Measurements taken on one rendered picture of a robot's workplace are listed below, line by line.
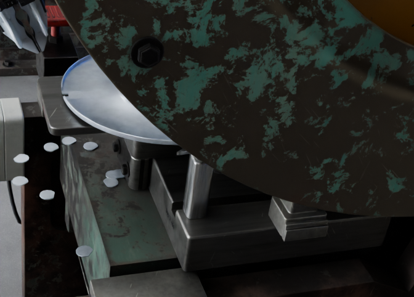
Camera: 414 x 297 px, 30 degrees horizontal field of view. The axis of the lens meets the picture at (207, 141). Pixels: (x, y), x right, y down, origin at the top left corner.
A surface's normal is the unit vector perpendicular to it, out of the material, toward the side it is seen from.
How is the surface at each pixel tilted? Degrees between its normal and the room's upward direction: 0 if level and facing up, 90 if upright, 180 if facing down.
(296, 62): 90
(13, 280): 0
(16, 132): 90
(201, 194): 90
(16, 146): 90
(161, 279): 0
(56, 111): 0
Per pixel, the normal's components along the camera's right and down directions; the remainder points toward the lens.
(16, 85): 0.12, -0.83
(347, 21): 0.31, 0.55
